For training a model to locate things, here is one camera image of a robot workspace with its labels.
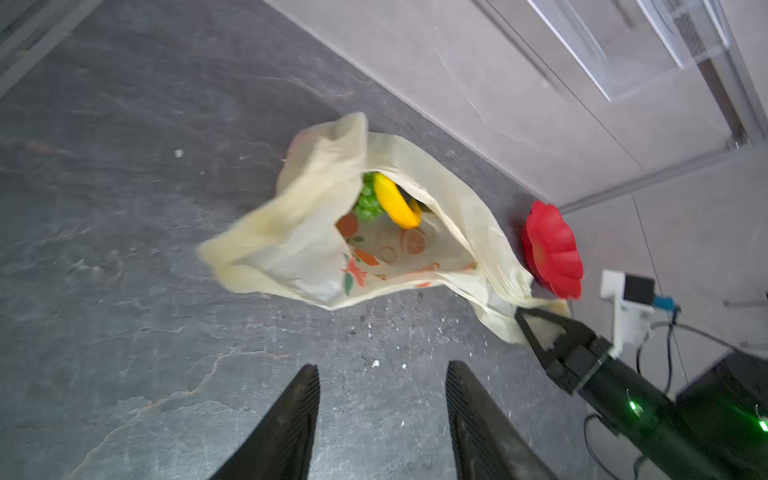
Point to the green fake grape bunch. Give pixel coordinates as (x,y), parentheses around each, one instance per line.
(368,207)

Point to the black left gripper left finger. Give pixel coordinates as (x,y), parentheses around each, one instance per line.
(280,447)

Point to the red flower-shaped plate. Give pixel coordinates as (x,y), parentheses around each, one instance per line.
(551,252)

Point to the cream printed plastic bag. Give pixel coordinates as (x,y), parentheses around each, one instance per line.
(306,244)

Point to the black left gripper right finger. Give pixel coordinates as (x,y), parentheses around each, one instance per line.
(485,443)

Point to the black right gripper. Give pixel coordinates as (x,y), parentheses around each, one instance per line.
(627,403)

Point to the yellow fake banana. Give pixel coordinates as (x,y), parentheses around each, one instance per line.
(401,208)

